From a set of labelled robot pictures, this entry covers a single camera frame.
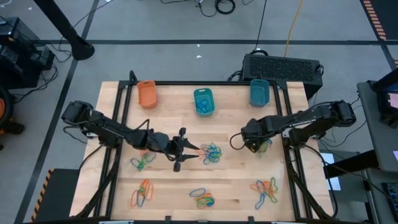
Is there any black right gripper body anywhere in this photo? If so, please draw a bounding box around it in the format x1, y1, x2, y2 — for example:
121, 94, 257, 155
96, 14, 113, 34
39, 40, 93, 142
241, 117, 276, 154

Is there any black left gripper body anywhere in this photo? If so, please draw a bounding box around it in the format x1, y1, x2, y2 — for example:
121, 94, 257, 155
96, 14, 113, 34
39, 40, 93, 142
144, 126, 187, 172

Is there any light teal plastic basket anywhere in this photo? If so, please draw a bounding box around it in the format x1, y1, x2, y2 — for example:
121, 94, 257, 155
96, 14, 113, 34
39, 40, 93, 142
193, 88, 216, 118

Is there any dark teal plastic basket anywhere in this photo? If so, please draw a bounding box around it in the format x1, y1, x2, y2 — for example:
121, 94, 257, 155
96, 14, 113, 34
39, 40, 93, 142
249, 78, 271, 108

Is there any orange plastic basket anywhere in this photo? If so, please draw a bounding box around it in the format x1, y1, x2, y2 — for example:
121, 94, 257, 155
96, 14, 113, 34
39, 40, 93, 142
136, 80, 158, 110

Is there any black perforated computer case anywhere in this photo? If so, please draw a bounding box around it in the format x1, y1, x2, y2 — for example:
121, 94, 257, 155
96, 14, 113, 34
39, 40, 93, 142
241, 53, 324, 101

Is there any black desk beam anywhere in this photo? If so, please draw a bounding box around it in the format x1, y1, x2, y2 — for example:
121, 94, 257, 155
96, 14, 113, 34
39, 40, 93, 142
323, 149, 379, 179

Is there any black yellow-striped floor mat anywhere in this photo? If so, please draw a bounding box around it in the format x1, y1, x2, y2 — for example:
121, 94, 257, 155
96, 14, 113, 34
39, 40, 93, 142
30, 167, 81, 223

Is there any dark grey desk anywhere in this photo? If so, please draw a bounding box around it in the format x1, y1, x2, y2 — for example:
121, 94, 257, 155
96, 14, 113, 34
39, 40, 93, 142
363, 167, 398, 224

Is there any dark laptop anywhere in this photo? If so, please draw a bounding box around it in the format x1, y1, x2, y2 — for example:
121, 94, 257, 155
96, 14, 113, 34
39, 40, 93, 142
371, 67, 398, 129

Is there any black keyboard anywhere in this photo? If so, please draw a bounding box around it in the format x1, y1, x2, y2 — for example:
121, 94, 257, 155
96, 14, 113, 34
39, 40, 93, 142
381, 182, 398, 214

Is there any black stand pole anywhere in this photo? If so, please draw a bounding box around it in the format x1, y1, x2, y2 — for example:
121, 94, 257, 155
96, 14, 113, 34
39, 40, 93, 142
32, 0, 96, 62

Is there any orange black machine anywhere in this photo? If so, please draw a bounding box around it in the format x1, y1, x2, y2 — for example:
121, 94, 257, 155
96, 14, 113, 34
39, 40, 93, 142
0, 86, 26, 152

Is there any black equipment cart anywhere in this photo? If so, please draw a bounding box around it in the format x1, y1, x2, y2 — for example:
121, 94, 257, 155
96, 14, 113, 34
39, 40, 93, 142
0, 16, 56, 90

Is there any black orange-striped floor mat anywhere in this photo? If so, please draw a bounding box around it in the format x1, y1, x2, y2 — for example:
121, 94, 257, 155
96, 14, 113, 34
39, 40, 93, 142
359, 0, 398, 42

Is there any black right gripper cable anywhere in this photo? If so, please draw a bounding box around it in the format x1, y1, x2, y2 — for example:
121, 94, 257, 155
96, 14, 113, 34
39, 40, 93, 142
229, 133, 249, 151

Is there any thin black cable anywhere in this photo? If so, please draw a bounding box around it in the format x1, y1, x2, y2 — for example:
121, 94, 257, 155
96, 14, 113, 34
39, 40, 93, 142
250, 0, 269, 56

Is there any yellow cable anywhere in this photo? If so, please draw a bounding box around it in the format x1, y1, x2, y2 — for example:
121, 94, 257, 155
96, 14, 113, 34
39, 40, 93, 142
284, 0, 305, 58

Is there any coiled black cable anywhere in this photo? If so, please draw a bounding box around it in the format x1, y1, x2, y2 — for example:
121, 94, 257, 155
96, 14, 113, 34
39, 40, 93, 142
197, 0, 236, 18

